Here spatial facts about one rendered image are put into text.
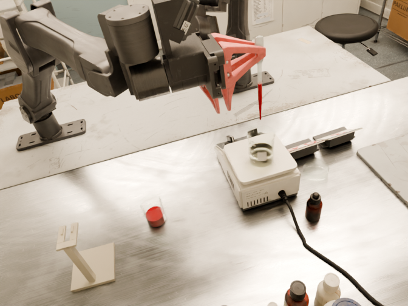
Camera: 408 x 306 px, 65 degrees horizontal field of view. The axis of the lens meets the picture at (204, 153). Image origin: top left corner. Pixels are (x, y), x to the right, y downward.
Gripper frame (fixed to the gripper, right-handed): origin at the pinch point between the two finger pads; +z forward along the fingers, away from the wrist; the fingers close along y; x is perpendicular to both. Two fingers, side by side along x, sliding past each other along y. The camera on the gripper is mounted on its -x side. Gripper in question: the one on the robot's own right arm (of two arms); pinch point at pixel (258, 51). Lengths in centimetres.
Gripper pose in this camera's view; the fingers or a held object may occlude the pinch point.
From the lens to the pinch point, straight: 52.5
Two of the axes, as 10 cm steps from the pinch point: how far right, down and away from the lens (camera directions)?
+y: -2.5, -6.2, 7.4
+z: 9.6, -2.7, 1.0
